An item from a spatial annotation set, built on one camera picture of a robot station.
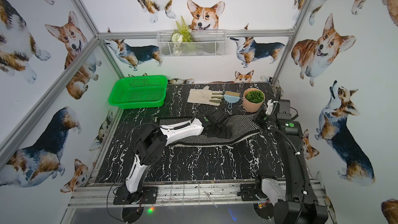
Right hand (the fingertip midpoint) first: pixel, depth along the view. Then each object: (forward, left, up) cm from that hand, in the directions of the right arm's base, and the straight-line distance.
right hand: (253, 114), depth 75 cm
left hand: (-2, +10, -18) cm, 21 cm away
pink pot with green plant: (+21, -7, -14) cm, 26 cm away
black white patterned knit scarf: (-2, +5, -10) cm, 11 cm away
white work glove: (+32, +25, -23) cm, 47 cm away
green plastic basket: (+36, +75, -23) cm, 86 cm away
